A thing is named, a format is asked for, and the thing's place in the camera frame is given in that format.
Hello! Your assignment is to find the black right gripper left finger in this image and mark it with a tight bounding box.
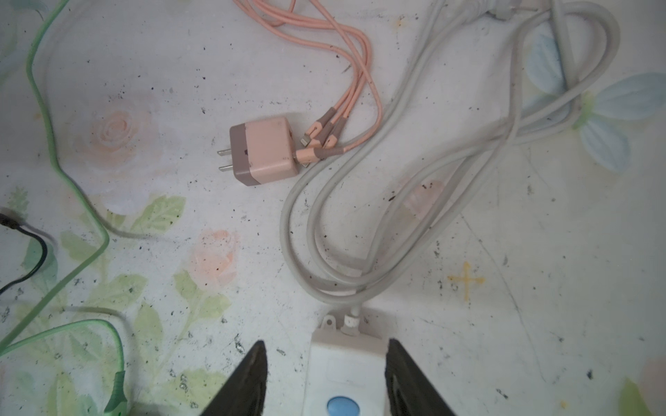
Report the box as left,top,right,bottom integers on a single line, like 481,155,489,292
200,340,268,416

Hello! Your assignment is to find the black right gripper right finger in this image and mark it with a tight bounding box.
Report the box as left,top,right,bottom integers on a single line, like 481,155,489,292
385,338,455,416

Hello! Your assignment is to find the white blue power strip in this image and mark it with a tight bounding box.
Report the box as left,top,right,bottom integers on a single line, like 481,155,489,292
302,306,390,416

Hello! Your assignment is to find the pink charger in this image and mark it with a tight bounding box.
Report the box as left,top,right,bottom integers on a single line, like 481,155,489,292
218,116,299,187

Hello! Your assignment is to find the pink USB cable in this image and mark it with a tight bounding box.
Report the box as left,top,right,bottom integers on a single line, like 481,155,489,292
232,0,384,166

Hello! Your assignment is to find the black USB cable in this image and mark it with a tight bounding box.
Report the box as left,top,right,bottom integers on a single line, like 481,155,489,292
0,211,49,296

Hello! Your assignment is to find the white power strip cord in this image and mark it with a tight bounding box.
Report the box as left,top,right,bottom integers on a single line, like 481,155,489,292
279,0,621,308

